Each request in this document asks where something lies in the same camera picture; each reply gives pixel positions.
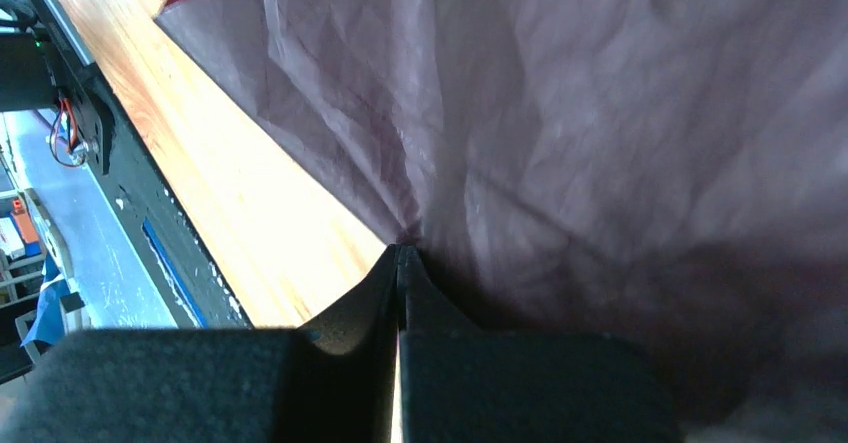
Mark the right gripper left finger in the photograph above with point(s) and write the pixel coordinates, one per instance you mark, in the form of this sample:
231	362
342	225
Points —
329	380

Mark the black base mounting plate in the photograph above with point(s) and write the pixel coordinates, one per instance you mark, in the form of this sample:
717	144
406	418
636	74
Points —
159	229

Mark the dark red wrapping paper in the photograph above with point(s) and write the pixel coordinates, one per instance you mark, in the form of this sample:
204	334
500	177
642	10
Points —
671	170

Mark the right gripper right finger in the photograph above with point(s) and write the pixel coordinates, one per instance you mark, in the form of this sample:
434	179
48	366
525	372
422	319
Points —
461	383

